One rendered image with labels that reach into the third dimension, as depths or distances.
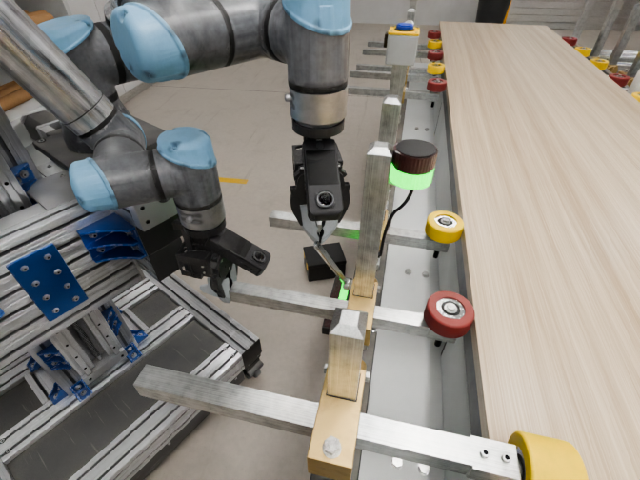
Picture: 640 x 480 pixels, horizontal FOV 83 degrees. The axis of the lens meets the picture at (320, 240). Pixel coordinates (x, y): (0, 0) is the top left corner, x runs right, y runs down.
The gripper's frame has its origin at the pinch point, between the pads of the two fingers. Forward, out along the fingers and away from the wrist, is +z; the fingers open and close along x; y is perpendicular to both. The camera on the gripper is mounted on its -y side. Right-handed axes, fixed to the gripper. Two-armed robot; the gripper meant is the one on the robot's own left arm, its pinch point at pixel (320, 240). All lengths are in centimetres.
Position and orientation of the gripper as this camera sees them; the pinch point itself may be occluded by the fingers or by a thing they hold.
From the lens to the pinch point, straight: 60.3
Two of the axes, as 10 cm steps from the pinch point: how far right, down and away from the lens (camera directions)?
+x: -9.9, 0.8, -1.0
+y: -1.3, -6.5, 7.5
